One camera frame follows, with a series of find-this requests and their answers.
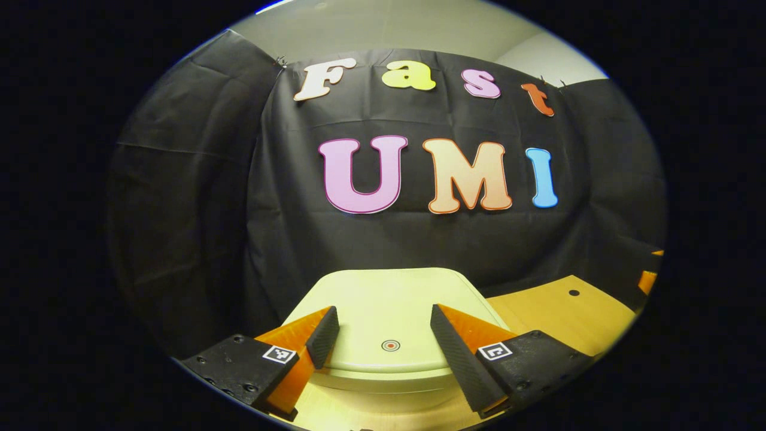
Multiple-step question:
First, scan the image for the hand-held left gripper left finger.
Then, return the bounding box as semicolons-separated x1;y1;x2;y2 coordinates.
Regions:
181;305;341;421

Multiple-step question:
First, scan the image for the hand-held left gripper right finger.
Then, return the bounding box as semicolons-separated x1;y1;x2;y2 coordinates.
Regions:
430;303;594;420

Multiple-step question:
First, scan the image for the light green desktop garbage bin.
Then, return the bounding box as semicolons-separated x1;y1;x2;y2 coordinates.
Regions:
281;268;510;414

